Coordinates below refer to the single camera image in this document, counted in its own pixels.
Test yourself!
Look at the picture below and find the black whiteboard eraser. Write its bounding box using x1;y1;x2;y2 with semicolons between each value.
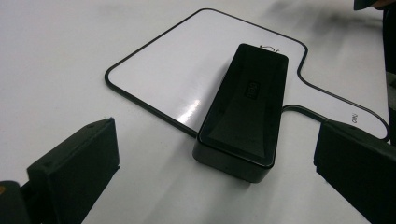
191;42;290;184

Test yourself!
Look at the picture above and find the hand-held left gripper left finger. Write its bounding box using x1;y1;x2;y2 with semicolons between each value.
26;117;120;224

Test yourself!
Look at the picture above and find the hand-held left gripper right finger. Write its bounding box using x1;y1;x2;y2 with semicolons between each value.
313;120;396;224

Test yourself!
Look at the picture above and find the white handheld whiteboard black rim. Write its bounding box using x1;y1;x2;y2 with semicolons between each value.
105;7;390;143

